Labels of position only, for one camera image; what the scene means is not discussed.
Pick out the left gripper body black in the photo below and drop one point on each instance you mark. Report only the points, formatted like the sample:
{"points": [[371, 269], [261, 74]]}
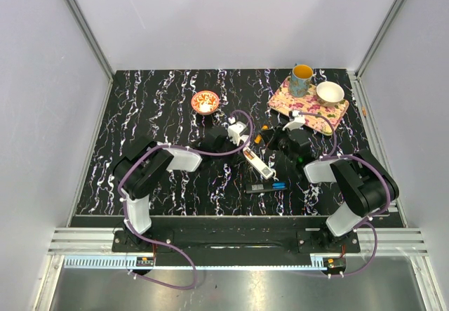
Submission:
{"points": [[231, 146]]}

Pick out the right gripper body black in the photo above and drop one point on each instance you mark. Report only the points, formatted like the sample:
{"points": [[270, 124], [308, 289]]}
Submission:
{"points": [[283, 135]]}

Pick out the orange handled screwdriver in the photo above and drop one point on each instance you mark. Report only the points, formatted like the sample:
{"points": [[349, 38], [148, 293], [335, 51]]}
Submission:
{"points": [[258, 139]]}

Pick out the white remote orange batteries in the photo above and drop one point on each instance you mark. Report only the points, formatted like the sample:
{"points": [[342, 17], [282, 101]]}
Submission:
{"points": [[259, 165]]}

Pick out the black remote blue batteries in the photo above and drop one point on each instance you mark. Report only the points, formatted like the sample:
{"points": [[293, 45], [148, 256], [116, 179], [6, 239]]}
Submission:
{"points": [[259, 188]]}

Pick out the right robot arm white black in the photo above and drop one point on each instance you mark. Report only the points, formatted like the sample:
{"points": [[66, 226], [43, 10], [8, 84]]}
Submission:
{"points": [[366, 186]]}

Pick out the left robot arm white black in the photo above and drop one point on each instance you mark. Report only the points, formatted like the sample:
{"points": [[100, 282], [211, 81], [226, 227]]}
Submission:
{"points": [[139, 172]]}

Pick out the floral tray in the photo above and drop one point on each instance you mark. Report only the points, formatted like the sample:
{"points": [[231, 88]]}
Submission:
{"points": [[284, 103]]}

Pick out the orange patterned small bowl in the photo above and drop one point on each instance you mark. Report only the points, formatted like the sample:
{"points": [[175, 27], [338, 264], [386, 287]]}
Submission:
{"points": [[205, 102]]}

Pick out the cream white bowl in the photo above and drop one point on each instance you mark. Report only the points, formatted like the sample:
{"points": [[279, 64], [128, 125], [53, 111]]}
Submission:
{"points": [[329, 93]]}

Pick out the blue mug yellow inside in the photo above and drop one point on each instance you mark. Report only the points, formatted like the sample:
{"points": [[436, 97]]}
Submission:
{"points": [[300, 80]]}

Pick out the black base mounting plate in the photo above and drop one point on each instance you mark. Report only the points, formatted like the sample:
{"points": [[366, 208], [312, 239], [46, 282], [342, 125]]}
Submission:
{"points": [[237, 241]]}

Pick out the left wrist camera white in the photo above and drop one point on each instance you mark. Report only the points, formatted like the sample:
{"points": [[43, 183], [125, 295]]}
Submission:
{"points": [[236, 131]]}

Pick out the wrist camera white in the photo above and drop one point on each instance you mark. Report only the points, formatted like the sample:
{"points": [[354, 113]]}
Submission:
{"points": [[297, 120], [236, 131]]}

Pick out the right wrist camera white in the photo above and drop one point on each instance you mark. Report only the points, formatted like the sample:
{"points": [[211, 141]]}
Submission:
{"points": [[297, 120]]}

